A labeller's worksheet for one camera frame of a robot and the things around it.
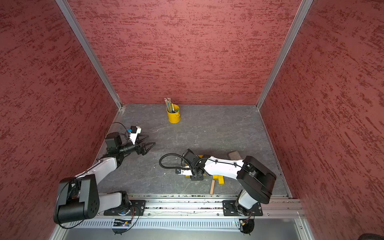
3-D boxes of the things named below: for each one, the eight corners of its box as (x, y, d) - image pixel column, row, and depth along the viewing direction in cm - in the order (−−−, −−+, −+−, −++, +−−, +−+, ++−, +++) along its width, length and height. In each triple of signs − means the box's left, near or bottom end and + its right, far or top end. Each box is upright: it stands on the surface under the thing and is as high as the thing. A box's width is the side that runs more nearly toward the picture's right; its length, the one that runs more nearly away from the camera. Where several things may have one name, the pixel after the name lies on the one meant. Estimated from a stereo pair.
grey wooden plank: (231, 162, 93) (232, 160, 90) (228, 154, 96) (228, 152, 94) (240, 159, 94) (241, 157, 92) (236, 152, 97) (237, 150, 95)
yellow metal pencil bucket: (166, 119, 114) (164, 109, 106) (175, 112, 118) (174, 103, 110) (174, 125, 110) (172, 116, 102) (183, 118, 114) (182, 109, 106)
